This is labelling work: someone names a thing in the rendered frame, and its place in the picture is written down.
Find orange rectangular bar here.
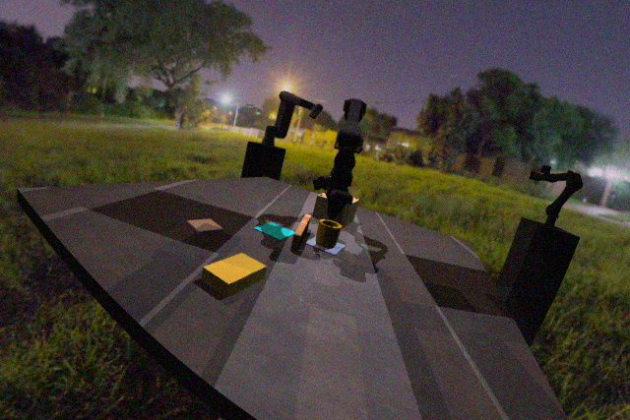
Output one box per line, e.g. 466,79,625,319
290,214,311,253

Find pale pink flat square tile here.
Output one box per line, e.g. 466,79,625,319
186,218,223,234

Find yellow cup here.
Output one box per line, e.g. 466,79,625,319
315,219,342,248

